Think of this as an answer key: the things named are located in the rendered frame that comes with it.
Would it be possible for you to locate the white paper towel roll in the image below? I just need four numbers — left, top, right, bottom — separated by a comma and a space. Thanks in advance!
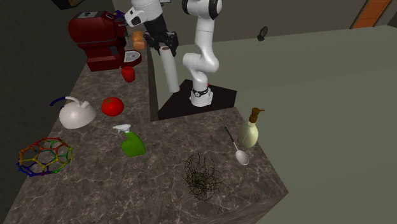
158, 44, 181, 94

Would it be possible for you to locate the orange bread loaf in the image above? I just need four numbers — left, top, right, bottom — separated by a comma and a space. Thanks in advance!
132, 31, 147, 51

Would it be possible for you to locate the red cup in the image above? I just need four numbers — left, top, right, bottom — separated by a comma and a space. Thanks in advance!
120, 66, 136, 83

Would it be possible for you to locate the red coffee machine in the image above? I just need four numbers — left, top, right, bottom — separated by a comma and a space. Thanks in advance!
67, 10, 143, 73

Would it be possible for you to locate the black robot stand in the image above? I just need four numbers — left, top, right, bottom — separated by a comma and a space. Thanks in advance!
157, 79, 238, 122

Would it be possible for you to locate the red tomato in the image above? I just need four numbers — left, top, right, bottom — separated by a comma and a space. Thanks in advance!
101, 96, 125, 117

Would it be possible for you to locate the small dark object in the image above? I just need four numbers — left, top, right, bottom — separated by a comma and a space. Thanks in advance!
256, 25, 268, 42

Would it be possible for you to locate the green spray bottle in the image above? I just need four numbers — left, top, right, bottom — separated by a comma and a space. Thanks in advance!
112, 123, 147, 158

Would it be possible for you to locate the pale soap dispenser brown pump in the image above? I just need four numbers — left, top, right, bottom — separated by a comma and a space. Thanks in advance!
238, 107, 266, 149

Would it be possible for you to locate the orange door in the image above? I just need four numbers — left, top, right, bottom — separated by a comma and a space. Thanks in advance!
349, 0, 393, 30

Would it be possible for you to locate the white kettle with blue handle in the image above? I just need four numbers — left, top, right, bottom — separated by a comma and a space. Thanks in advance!
49, 95, 97, 130

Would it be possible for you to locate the white spoon with black handle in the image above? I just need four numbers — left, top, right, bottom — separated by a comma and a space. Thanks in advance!
224, 125, 250, 166

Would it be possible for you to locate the black wire basket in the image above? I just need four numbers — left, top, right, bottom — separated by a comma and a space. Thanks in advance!
182, 152, 223, 202

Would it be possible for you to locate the multicoloured wire ball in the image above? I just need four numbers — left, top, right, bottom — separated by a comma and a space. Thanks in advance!
17, 137, 74, 178

